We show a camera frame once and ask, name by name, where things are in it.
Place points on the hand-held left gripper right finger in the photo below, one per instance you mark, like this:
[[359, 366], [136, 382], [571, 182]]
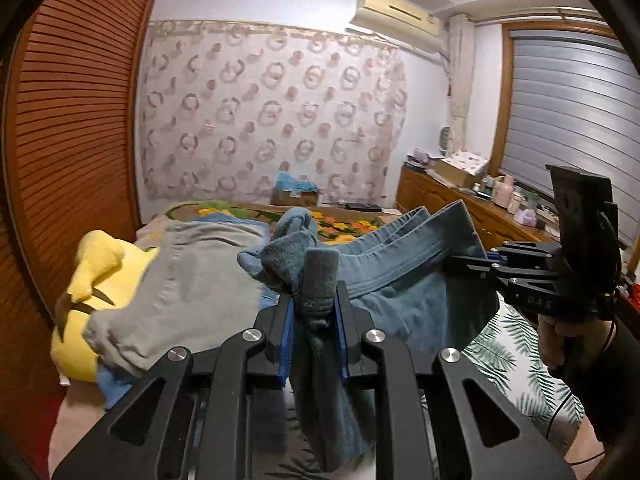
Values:
[[344, 345]]

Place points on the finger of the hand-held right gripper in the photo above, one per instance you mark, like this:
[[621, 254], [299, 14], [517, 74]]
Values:
[[525, 252], [470, 262]]

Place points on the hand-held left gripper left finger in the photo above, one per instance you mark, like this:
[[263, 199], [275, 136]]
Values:
[[286, 350]]

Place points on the teal blue pants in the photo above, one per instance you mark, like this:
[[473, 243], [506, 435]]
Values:
[[425, 300]]

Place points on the person's right forearm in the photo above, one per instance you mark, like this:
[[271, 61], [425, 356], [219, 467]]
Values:
[[590, 400]]

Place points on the grey-green folded pants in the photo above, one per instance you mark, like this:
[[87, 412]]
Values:
[[190, 285]]

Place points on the person's right hand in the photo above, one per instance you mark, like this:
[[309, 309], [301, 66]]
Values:
[[552, 345]]

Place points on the purple soft item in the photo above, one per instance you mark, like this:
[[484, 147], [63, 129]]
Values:
[[526, 216]]

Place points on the pink thermos bottle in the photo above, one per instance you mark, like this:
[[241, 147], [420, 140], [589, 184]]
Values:
[[505, 191]]

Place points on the wooden sideboard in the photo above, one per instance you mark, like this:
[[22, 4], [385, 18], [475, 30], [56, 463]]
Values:
[[425, 190]]

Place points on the white dotted box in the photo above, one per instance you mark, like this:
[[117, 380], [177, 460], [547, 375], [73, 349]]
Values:
[[462, 162]]

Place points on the leaf print bedsheet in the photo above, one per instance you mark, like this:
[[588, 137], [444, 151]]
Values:
[[500, 360]]

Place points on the grey window blind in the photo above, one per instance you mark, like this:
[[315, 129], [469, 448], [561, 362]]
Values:
[[565, 110]]

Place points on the lilac bag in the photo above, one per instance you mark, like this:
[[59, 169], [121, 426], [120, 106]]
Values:
[[419, 158]]

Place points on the floral blanket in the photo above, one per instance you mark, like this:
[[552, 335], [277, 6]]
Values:
[[340, 225]]

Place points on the black flat box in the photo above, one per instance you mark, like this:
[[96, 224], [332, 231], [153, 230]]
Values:
[[362, 206]]

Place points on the small round fan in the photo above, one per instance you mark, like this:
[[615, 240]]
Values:
[[445, 141]]

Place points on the brown cardboard box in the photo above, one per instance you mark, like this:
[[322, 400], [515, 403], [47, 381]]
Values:
[[295, 199]]

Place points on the blue plastic bag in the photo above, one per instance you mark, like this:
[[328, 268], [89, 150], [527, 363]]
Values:
[[295, 182]]

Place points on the folded blue denim jeans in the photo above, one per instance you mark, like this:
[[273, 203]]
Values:
[[112, 385]]

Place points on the beige window curtain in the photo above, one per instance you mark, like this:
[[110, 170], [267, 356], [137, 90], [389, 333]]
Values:
[[460, 85]]

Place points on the yellow plush toy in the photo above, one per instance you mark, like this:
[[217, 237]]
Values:
[[100, 260]]

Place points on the pink mattress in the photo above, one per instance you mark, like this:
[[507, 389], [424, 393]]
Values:
[[75, 430]]

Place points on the white air conditioner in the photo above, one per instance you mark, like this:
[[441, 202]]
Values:
[[395, 15]]

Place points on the wooden slatted door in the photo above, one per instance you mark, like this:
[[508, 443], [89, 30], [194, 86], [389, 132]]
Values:
[[75, 135]]

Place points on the wooden window frame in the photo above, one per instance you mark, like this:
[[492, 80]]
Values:
[[501, 100]]

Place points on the circle pattern wall curtain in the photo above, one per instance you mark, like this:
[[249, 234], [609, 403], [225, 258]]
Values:
[[250, 110]]

